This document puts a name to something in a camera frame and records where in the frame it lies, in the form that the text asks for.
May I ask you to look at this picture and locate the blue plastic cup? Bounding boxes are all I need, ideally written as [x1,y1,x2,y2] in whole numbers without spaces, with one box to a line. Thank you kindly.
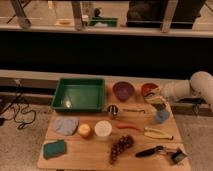
[155,110,169,124]

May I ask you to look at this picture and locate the green object in background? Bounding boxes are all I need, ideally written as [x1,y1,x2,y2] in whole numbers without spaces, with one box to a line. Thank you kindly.
[89,8,118,27]

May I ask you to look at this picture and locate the green plastic tray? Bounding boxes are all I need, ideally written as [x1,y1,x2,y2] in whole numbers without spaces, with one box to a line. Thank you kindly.
[51,78,105,113]

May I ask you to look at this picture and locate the purple bowl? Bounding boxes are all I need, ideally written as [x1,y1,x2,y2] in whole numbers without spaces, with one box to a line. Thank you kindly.
[113,81,135,101]

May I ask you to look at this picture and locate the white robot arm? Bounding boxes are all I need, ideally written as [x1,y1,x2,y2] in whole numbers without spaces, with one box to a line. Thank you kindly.
[144,71,213,113]

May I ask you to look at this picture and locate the green sponge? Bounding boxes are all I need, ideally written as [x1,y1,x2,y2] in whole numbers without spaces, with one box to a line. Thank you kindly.
[43,140,66,159]

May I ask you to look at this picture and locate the small metal cup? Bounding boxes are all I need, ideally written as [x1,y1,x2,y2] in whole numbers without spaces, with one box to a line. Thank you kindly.
[107,105,119,119]

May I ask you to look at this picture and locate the light blue cloth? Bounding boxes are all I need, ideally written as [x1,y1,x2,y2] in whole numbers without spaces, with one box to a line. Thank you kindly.
[54,117,79,136]

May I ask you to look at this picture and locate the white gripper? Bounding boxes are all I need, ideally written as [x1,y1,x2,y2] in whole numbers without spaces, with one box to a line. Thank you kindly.
[144,88,166,110]

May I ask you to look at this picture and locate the purple grape bunch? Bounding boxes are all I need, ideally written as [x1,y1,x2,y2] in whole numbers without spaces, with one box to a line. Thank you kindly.
[109,135,134,165]

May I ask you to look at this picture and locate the orange bowl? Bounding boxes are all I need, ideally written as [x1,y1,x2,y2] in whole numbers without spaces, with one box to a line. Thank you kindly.
[141,83,158,97]

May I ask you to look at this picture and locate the black handled peeler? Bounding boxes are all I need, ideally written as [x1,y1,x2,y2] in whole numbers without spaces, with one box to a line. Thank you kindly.
[135,146,164,158]

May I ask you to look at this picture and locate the white plastic cup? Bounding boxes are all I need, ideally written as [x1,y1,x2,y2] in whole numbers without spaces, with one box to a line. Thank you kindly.
[94,120,112,139]

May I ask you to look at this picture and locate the black cable on floor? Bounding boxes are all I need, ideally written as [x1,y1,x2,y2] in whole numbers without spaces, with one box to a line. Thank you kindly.
[0,79,37,131]

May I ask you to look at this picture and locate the thin metal tool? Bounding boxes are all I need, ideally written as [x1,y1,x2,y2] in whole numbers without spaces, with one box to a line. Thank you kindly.
[122,108,146,114]

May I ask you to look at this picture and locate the wooden board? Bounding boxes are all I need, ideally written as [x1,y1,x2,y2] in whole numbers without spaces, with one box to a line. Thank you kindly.
[37,83,191,171]

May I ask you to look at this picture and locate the yellow apple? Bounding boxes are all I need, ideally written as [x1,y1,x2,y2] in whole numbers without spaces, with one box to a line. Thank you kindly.
[77,124,92,138]

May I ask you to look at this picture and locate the orange carrot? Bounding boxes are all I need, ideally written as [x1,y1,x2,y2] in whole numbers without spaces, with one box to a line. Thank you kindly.
[116,124,141,132]

